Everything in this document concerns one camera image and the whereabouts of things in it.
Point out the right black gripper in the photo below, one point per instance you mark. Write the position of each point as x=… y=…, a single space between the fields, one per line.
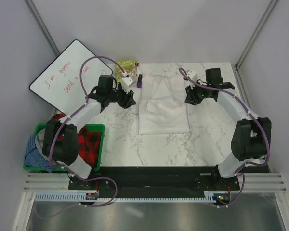
x=191 y=97

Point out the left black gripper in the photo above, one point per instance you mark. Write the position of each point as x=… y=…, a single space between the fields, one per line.
x=128 y=100

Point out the white long sleeve shirt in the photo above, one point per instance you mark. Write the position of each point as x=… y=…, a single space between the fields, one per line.
x=161 y=107

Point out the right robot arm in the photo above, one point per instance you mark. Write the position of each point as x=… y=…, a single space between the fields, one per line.
x=250 y=144

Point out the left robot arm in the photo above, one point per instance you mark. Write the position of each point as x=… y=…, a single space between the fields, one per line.
x=96 y=101

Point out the purple marker pen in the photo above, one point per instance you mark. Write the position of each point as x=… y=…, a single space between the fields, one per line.
x=139 y=81

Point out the green paperback book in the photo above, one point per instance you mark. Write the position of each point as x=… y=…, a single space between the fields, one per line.
x=129 y=66

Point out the red black plaid shirt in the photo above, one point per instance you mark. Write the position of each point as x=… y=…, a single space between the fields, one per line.
x=65 y=145

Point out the green plastic bin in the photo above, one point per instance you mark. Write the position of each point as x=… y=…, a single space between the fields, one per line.
x=90 y=140

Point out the white whiteboard with red writing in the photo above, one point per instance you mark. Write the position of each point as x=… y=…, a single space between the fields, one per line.
x=59 y=83

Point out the grey shirt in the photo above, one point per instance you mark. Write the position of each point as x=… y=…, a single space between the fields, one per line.
x=39 y=137

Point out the blue checked shirt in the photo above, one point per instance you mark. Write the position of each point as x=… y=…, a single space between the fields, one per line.
x=34 y=159

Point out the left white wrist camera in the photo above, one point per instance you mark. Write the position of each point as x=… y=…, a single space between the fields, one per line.
x=126 y=83

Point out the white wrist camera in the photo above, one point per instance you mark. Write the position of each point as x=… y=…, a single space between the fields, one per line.
x=126 y=83
x=192 y=76

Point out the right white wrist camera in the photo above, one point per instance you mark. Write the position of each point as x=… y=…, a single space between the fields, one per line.
x=192 y=76

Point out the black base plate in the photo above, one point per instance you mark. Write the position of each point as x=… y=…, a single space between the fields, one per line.
x=156 y=181

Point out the white slotted cable duct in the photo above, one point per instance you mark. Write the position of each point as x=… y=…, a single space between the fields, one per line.
x=98 y=197

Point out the aluminium rail frame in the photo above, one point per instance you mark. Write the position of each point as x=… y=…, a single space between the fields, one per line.
x=47 y=182

